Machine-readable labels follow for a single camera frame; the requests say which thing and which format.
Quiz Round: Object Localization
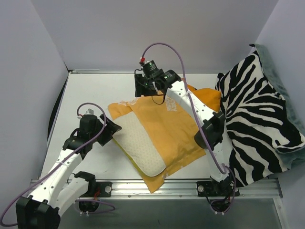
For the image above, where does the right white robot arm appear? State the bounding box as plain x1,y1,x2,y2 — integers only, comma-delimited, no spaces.
134,69,230,195

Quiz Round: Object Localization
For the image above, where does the purple cable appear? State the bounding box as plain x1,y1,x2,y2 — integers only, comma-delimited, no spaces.
142,42,237,213
0,102,117,227

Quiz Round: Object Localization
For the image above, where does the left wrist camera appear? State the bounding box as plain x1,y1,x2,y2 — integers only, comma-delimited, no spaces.
85,109,94,115

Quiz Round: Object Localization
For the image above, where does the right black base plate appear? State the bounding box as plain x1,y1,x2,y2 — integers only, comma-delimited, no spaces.
196,181,233,197

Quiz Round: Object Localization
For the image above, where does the orange pillowcase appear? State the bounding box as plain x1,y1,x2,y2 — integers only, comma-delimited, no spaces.
107,83,221,194

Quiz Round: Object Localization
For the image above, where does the aluminium mounting rail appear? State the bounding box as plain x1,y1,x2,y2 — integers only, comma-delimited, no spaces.
78,179,283,200

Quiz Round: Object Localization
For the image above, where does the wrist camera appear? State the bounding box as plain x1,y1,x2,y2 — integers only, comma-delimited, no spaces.
140,60,164,78
85,109,94,115

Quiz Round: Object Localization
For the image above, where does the zebra print cushion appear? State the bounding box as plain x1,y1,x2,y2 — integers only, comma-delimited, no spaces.
215,52,305,187

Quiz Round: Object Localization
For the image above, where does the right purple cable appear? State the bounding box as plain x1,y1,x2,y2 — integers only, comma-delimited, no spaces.
142,42,237,213

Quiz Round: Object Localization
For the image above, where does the grey-green towel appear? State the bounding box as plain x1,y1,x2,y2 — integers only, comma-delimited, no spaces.
250,43,305,169

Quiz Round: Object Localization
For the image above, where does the cream memory foam pillow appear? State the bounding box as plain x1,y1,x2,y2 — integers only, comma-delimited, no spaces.
113,112,166,177

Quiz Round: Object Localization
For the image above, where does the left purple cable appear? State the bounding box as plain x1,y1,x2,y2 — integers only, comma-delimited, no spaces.
0,102,117,227

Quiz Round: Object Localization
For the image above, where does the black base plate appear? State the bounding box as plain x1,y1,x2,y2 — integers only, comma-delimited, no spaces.
87,181,112,198
196,181,233,197

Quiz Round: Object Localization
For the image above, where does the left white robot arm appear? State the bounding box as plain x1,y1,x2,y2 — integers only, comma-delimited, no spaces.
16,114,122,229

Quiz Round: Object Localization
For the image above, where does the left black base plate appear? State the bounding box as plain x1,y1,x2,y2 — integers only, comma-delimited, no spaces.
87,181,112,198

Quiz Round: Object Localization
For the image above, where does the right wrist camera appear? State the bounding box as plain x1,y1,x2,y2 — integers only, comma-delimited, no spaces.
140,60,164,78

